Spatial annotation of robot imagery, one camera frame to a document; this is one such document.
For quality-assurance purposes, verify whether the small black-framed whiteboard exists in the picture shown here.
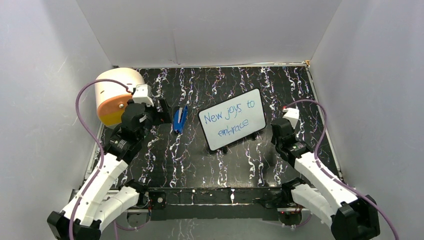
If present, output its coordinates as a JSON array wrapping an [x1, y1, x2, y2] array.
[[197, 88, 267, 151]]

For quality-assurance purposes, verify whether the cream orange cylindrical drum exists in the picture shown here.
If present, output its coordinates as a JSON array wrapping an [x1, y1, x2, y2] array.
[[94, 67, 145, 128]]

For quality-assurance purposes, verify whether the blue stapler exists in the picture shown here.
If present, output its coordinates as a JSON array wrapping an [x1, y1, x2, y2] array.
[[172, 105, 188, 134]]

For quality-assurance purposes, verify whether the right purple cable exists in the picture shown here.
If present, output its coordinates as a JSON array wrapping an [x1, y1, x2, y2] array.
[[283, 99, 400, 240]]

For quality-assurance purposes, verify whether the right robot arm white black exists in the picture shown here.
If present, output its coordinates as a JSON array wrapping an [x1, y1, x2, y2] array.
[[271, 118, 381, 240]]

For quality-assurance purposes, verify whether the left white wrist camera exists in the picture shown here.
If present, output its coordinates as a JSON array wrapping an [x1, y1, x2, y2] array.
[[132, 83, 155, 107]]

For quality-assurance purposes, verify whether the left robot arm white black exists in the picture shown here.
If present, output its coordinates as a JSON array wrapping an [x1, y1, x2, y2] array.
[[47, 98, 173, 240]]

